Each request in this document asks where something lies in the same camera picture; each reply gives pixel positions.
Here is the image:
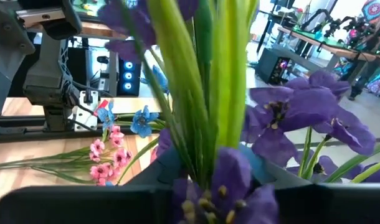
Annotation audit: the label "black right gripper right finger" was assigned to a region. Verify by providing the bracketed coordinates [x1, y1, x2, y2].
[264, 160, 380, 224]

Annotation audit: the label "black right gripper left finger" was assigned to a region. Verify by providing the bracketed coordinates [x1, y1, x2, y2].
[0, 147, 194, 224]

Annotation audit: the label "pink artificial flower bunch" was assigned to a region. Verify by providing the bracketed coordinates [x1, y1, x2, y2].
[0, 124, 133, 187]

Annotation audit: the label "purple artificial flower bunch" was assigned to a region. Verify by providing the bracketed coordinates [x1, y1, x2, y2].
[241, 70, 378, 167]
[98, 0, 280, 224]
[286, 139, 380, 184]

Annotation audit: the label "blue artificial flower bunch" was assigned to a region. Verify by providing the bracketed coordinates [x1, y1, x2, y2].
[96, 101, 166, 139]
[140, 63, 171, 94]

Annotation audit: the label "person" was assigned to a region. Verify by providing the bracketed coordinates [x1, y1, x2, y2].
[347, 46, 380, 101]

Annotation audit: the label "computer tower blue lights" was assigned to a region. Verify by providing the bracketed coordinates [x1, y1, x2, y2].
[116, 57, 141, 97]

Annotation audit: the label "wooden table green mat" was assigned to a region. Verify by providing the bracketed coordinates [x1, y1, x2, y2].
[277, 24, 380, 63]

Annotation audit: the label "silver mounting bracket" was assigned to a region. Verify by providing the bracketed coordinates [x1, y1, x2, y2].
[74, 90, 100, 131]

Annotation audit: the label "black aluminium table frame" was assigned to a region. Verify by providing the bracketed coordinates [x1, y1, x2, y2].
[0, 114, 159, 144]

